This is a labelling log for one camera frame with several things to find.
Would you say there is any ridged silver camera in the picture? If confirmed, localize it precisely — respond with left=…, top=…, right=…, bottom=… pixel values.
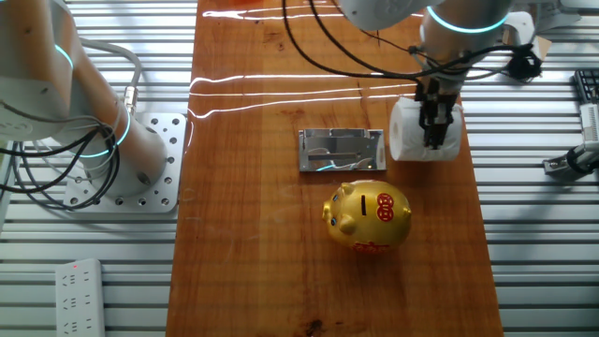
left=579, top=102, right=599, bottom=144

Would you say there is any brown cardboard piece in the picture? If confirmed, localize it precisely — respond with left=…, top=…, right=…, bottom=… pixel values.
left=533, top=36, right=553, bottom=62

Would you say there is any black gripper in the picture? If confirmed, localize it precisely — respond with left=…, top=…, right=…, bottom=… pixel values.
left=414, top=77, right=459, bottom=150

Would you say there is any white paper roll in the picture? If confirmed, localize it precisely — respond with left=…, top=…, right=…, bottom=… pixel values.
left=388, top=95, right=464, bottom=163

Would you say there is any black cable bundle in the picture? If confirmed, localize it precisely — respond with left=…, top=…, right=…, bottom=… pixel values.
left=0, top=124, right=122, bottom=212

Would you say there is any golden piggy bank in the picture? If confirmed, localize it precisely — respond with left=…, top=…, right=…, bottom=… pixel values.
left=321, top=179, right=413, bottom=254

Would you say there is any wrist camera with silver bracket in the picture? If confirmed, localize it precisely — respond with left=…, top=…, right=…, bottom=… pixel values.
left=503, top=11, right=544, bottom=83

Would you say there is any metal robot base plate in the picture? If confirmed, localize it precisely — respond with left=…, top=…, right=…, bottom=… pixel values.
left=63, top=111, right=187, bottom=214

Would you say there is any wooden board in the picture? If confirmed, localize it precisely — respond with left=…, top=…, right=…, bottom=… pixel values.
left=166, top=0, right=504, bottom=337

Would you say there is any mirror steel roll holder shelf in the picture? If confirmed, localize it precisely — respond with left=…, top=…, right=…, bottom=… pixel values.
left=298, top=128, right=388, bottom=172

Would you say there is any black keyboard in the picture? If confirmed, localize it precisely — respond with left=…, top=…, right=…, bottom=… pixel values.
left=573, top=68, right=599, bottom=104

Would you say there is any grey cable with metal connector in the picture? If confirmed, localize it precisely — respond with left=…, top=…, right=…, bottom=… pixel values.
left=79, top=37, right=142, bottom=116

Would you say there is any small silver camera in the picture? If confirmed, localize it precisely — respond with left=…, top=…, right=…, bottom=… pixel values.
left=542, top=142, right=599, bottom=182

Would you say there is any white power strip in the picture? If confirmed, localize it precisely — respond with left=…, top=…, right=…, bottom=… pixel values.
left=54, top=257, right=107, bottom=337

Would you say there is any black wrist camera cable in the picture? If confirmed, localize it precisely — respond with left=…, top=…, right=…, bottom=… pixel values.
left=280, top=0, right=516, bottom=83

